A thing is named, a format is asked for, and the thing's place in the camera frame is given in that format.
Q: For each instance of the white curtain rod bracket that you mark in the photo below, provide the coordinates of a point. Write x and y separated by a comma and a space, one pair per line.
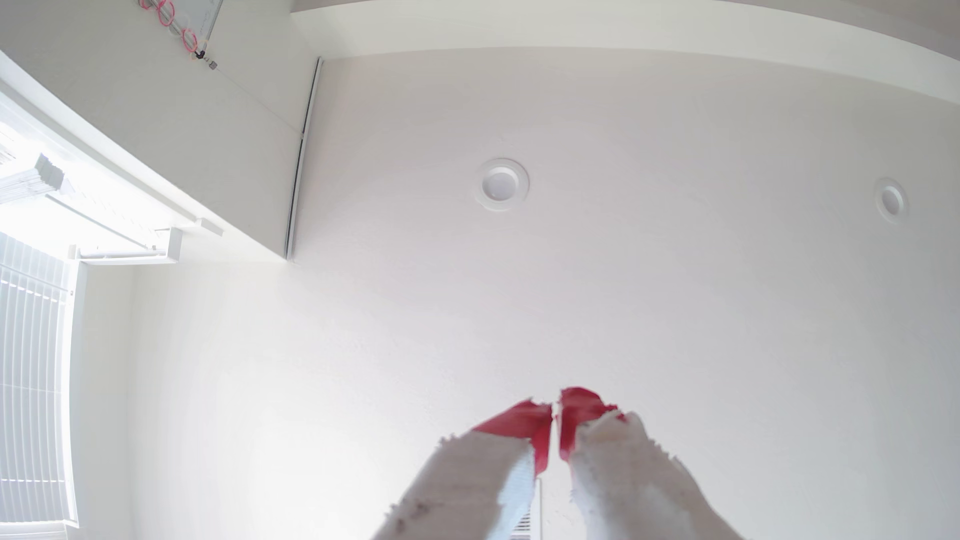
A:
169, 244

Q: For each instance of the grey wall trim strip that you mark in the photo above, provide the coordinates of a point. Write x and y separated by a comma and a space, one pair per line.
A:
302, 150

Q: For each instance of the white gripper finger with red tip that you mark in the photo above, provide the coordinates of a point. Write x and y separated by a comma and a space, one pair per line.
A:
630, 487
465, 487

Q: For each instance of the white board with red marks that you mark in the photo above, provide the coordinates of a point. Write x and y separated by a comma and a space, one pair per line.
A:
199, 15

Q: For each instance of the white blind headrail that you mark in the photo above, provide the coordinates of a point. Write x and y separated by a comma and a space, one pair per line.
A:
34, 180

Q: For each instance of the narrow white window blind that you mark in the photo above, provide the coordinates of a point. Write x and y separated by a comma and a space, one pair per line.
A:
34, 390

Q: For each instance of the round recessed ceiling light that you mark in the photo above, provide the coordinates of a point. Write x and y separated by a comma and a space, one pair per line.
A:
501, 184
891, 200

